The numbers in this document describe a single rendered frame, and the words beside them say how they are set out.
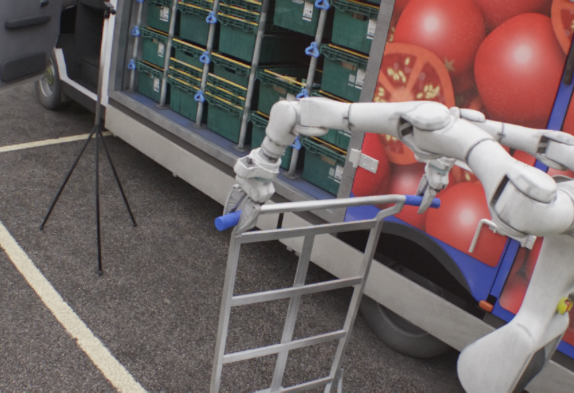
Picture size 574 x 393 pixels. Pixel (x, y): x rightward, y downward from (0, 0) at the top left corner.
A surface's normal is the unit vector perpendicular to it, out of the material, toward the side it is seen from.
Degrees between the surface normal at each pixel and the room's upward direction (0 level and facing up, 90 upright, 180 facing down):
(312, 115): 86
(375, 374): 0
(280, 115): 91
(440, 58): 90
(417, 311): 90
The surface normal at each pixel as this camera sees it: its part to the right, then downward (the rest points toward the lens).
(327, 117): -0.31, 0.21
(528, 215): -0.45, 0.35
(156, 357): 0.19, -0.90
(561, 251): -0.69, 0.37
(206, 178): -0.66, 0.18
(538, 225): -0.22, 0.52
